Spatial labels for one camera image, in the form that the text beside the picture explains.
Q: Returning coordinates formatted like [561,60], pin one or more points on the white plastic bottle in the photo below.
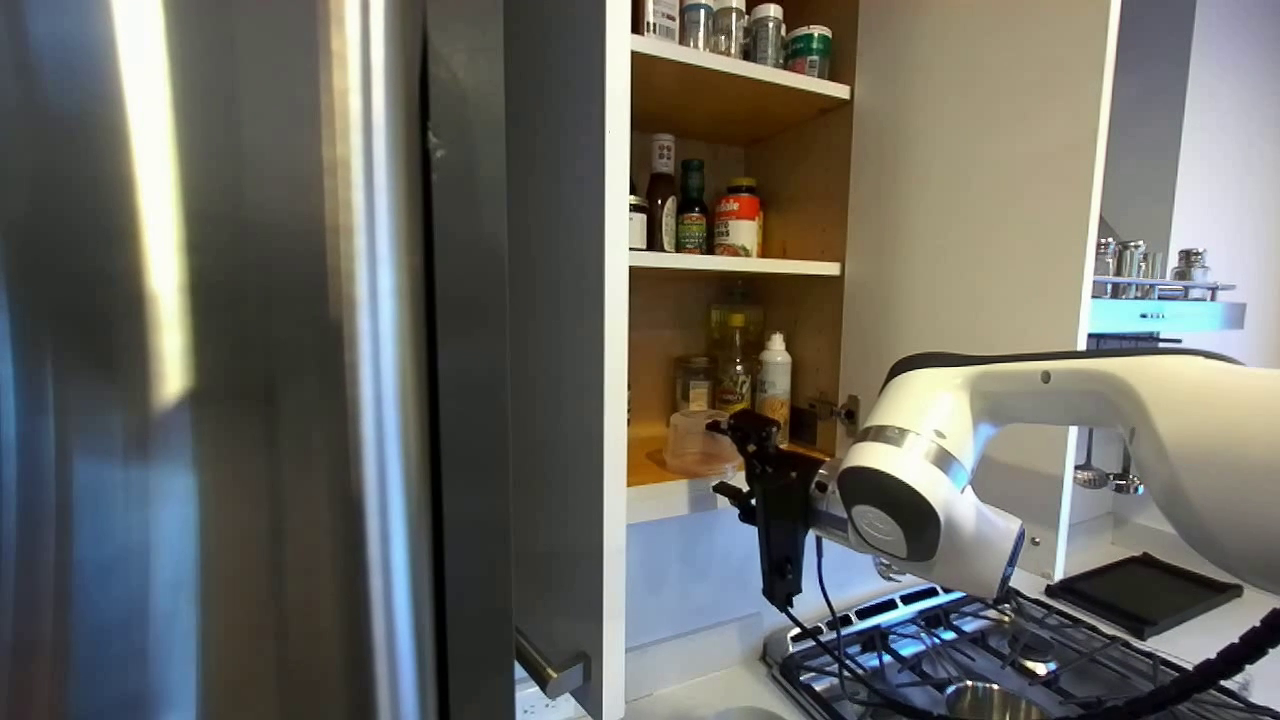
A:
[773,378]

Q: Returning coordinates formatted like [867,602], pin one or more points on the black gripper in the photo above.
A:
[773,496]

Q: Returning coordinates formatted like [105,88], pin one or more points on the gas stove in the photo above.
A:
[927,653]

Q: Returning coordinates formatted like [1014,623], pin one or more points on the stainless steel refrigerator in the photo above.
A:
[308,375]

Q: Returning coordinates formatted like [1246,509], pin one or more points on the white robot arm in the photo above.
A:
[1203,437]

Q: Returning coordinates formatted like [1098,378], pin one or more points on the red lidded jar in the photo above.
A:
[739,218]

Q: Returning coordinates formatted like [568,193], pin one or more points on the clear plastic container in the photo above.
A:
[695,445]

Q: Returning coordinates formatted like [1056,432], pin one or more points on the black tray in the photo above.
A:
[1147,594]

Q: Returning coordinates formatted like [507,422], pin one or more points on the dark glass bottle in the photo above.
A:
[690,208]

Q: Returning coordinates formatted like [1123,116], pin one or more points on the white cabinet door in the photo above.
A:
[979,163]

